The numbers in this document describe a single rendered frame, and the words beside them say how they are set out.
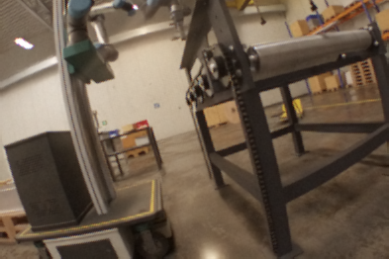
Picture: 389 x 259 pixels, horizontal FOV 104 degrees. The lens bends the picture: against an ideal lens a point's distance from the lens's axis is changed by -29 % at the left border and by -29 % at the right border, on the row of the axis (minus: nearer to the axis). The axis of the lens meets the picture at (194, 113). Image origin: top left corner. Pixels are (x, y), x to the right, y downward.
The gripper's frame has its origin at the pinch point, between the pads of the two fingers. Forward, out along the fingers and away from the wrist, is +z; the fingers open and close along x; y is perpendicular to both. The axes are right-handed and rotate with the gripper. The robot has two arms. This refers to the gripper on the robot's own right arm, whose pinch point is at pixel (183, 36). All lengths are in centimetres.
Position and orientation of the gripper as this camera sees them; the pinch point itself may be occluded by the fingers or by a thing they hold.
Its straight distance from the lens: 127.5
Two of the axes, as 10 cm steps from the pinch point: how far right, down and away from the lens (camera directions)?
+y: -9.5, 2.7, -1.3
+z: 2.8, 9.6, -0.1
